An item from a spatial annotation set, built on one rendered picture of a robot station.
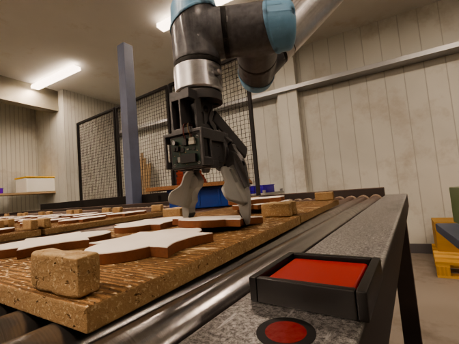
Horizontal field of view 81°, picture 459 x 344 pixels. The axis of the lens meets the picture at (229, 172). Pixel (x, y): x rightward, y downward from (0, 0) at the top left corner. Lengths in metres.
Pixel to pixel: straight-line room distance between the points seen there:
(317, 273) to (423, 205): 4.00
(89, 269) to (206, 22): 0.36
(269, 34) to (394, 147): 3.80
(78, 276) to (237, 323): 0.10
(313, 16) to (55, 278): 0.57
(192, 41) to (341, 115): 3.90
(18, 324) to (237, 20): 0.41
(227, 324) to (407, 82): 4.25
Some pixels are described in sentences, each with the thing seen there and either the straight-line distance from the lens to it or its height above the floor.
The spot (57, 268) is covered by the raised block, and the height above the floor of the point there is 0.95.
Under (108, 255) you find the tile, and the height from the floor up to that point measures 0.94.
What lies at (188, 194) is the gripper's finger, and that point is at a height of 0.99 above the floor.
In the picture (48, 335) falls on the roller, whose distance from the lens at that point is 0.21.
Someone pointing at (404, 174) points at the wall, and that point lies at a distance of 4.16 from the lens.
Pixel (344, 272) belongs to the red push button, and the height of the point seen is 0.93.
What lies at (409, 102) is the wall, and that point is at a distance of 4.28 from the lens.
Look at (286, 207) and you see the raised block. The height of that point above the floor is 0.95.
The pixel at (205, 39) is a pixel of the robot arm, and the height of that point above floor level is 1.22.
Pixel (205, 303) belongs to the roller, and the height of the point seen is 0.92.
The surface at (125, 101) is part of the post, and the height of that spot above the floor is 1.86.
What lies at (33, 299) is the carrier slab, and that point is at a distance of 0.24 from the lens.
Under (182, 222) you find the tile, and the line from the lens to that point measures 0.39.
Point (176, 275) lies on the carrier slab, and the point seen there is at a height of 0.93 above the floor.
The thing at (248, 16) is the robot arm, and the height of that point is 1.24.
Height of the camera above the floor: 0.99
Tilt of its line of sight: 4 degrees up
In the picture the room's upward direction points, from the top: 5 degrees counter-clockwise
